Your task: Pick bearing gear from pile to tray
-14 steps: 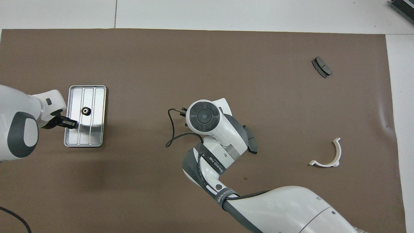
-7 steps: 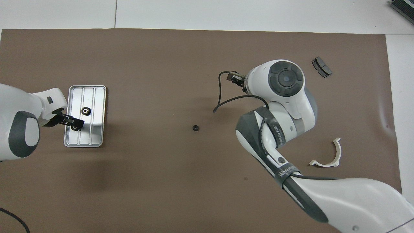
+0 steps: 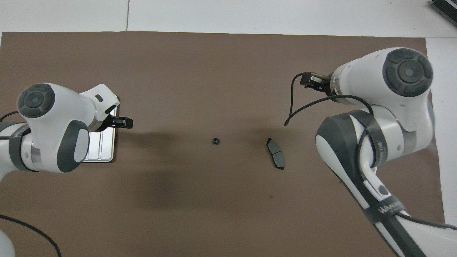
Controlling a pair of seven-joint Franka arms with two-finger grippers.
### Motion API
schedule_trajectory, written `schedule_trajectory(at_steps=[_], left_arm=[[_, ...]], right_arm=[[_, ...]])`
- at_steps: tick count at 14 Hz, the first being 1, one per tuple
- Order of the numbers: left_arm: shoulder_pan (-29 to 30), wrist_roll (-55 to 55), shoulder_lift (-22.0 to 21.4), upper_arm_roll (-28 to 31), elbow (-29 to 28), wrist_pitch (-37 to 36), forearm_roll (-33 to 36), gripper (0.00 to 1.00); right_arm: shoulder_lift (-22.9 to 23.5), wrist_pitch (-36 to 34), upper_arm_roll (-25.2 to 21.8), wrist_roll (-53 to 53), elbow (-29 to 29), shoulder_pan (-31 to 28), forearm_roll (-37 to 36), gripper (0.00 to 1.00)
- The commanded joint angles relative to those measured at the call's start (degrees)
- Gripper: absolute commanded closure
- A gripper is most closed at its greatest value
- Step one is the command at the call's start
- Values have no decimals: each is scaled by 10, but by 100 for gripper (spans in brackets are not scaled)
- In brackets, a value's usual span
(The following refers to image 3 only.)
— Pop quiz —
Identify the long grey brake pad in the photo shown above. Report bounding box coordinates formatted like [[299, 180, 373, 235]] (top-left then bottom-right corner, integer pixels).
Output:
[[266, 138, 285, 171]]

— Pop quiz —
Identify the dark ribbed device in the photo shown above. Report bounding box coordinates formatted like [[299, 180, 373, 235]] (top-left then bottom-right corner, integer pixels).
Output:
[[430, 0, 457, 17]]

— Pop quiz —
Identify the silver metal tray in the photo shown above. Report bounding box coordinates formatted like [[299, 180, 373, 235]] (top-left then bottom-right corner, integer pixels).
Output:
[[82, 105, 117, 163]]

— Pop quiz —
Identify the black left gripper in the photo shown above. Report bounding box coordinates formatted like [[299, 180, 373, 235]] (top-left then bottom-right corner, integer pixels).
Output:
[[95, 105, 134, 133]]

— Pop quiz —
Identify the brown table mat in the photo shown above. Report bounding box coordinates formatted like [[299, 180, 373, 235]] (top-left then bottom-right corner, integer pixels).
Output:
[[0, 31, 450, 257]]

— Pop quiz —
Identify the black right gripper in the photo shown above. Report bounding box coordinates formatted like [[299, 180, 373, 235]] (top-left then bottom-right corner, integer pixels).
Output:
[[299, 72, 337, 97]]

